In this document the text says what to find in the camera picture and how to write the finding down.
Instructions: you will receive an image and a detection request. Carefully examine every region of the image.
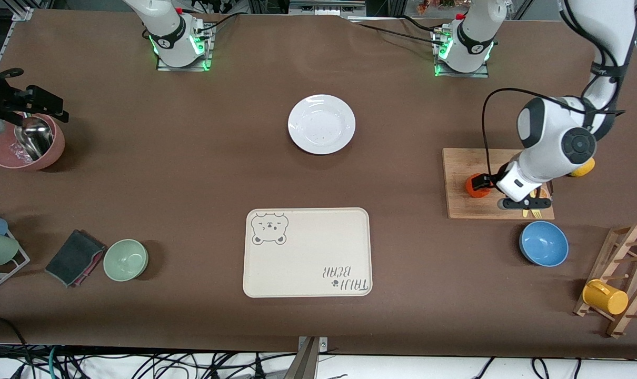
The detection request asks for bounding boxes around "orange fruit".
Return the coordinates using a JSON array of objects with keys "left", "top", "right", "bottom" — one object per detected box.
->
[{"left": 465, "top": 174, "right": 493, "bottom": 199}]

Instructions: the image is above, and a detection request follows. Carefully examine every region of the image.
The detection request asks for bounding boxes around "white round plate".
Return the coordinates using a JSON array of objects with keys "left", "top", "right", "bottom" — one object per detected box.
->
[{"left": 288, "top": 94, "right": 356, "bottom": 155}]

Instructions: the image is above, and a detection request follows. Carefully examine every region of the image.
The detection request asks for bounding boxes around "bamboo cutting board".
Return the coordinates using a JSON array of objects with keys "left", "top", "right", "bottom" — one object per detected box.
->
[{"left": 442, "top": 148, "right": 555, "bottom": 220}]

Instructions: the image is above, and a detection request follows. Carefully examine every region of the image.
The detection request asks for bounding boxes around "stainless steel scoop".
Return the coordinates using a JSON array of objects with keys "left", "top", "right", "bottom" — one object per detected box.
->
[{"left": 14, "top": 116, "right": 54, "bottom": 162}]

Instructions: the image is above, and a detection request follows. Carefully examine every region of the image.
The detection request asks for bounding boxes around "pink bowl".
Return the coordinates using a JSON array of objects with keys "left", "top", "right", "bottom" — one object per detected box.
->
[{"left": 0, "top": 112, "right": 66, "bottom": 171}]

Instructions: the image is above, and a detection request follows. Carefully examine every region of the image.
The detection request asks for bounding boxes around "blue bowl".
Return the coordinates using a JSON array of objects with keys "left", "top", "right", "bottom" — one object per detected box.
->
[{"left": 519, "top": 221, "right": 570, "bottom": 267}]

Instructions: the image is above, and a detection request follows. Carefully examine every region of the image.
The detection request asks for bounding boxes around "yellow lemon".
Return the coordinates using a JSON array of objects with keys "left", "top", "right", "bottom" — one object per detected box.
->
[{"left": 570, "top": 158, "right": 596, "bottom": 177}]

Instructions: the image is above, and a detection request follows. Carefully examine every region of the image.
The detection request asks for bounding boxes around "wooden mug rack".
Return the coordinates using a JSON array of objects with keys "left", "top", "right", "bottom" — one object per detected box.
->
[{"left": 573, "top": 223, "right": 637, "bottom": 338}]

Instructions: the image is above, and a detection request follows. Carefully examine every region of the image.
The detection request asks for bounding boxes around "dark grey folded cloth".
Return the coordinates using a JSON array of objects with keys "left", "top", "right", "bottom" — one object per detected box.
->
[{"left": 45, "top": 229, "right": 107, "bottom": 288}]

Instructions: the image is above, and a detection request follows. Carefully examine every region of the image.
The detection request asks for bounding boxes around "yellow mug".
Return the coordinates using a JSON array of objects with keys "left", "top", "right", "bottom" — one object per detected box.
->
[{"left": 582, "top": 279, "right": 629, "bottom": 316}]

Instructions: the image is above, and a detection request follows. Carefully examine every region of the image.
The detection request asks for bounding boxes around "pale green bowl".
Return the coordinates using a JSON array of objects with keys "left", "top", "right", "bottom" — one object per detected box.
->
[{"left": 103, "top": 239, "right": 149, "bottom": 282}]

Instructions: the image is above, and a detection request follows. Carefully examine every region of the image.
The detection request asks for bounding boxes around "cream bear print tray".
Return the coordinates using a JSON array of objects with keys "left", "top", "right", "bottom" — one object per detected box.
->
[{"left": 243, "top": 207, "right": 373, "bottom": 298}]

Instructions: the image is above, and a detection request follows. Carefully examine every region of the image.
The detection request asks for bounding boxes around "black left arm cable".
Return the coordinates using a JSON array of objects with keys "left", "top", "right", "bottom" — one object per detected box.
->
[{"left": 481, "top": 0, "right": 637, "bottom": 179}]

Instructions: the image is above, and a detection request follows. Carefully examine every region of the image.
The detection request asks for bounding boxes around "white wire cup rack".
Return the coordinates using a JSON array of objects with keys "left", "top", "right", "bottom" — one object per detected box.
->
[{"left": 0, "top": 208, "right": 31, "bottom": 293}]

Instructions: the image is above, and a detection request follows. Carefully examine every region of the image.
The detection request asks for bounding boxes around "black base cable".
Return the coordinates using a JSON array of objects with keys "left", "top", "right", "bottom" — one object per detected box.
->
[
  {"left": 192, "top": 11, "right": 243, "bottom": 40},
  {"left": 350, "top": 20, "right": 445, "bottom": 43}
]

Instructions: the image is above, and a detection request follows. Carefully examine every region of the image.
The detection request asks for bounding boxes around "aluminium camera post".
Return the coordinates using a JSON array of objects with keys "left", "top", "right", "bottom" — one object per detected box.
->
[{"left": 284, "top": 336, "right": 329, "bottom": 379}]

